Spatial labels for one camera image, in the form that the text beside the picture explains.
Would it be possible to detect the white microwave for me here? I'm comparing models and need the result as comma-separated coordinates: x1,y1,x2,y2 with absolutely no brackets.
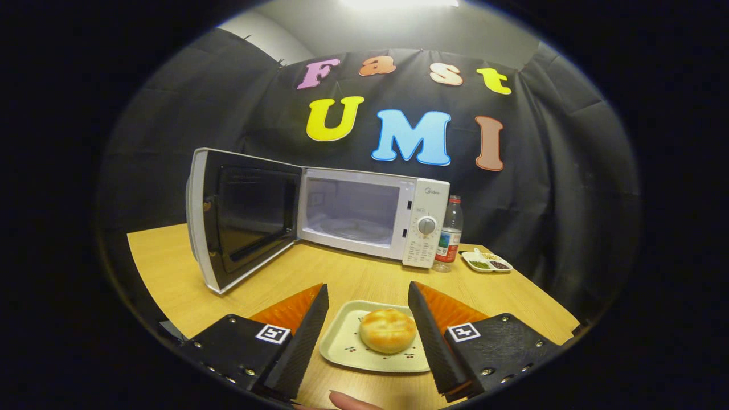
186,148,450,295

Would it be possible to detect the white divided dish of beans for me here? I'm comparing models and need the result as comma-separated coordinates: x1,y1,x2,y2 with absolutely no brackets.
460,248,514,274

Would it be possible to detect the large ceiling light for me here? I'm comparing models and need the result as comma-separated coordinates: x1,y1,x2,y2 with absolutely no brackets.
339,0,459,9

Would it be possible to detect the clear plastic water bottle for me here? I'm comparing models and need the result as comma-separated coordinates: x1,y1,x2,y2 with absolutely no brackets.
433,195,464,273

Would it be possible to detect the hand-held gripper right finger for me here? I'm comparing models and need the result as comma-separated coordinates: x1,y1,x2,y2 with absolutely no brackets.
407,281,562,403

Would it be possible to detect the round golden bun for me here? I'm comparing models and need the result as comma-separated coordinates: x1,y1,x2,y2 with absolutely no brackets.
359,308,417,355

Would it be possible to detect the black backdrop cloth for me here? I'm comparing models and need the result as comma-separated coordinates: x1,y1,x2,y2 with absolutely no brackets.
97,28,641,319

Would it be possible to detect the cream tray with cherry print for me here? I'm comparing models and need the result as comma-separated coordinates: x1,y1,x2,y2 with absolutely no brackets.
318,300,432,374

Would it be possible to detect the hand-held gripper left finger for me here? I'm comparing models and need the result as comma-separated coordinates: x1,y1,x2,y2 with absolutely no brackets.
179,284,330,400

